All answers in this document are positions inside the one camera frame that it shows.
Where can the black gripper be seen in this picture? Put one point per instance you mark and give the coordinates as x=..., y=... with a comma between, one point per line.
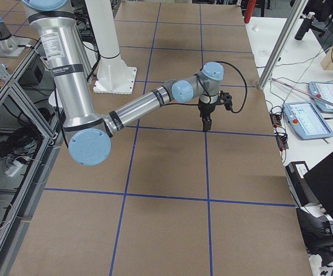
x=205, y=109

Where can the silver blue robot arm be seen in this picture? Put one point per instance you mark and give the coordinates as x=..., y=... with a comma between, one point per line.
x=87, y=129

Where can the orange circuit board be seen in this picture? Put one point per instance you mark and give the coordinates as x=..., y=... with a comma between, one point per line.
x=279, y=131

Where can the near blue teach pendant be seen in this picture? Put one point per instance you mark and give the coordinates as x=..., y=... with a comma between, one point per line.
x=306, y=121

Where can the blue teach pendant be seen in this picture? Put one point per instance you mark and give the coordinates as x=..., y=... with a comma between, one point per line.
x=325, y=91
x=306, y=121

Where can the black desktop box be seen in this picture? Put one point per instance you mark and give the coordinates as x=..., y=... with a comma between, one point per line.
x=302, y=194

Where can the red fire extinguisher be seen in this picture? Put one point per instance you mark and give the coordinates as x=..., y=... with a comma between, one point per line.
x=249, y=10

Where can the far blue teach pendant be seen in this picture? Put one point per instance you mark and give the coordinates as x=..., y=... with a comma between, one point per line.
x=325, y=91

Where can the white chair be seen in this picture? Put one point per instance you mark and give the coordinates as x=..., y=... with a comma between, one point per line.
x=54, y=100

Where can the grey box under table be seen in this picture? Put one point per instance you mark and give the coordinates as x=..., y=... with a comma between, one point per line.
x=33, y=74

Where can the white power strip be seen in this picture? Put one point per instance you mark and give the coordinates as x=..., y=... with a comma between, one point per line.
x=13, y=169

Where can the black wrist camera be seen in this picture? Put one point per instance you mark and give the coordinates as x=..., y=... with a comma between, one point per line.
x=225, y=99

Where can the white pedestal column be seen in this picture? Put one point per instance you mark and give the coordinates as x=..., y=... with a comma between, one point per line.
x=113, y=75

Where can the aluminium frame post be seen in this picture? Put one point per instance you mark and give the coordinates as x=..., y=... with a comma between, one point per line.
x=280, y=44

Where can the aluminium frame table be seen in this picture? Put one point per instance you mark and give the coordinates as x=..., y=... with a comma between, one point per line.
x=28, y=134

